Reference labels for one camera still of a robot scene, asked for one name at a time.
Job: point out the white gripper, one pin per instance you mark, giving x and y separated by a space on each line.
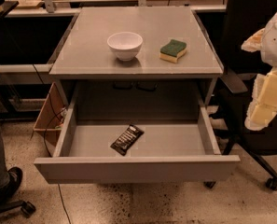
276 42

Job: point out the black rxbar chocolate wrapper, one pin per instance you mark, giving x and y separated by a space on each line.
127 139

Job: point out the grey open top drawer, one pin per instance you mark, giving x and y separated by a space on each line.
166 152

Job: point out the grey cabinet with counter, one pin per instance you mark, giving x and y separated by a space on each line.
136 65

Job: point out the black office chair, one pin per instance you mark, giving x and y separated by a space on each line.
233 90

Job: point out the green and yellow sponge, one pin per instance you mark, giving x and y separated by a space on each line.
172 51

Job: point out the white ceramic bowl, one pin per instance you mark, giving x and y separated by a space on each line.
125 45

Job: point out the brown cardboard box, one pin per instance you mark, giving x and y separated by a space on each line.
50 119

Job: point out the black shoe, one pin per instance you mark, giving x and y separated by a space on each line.
7 191

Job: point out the black chair base caster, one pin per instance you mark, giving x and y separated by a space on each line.
26 208

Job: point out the grey background desk frame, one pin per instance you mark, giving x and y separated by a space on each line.
30 43

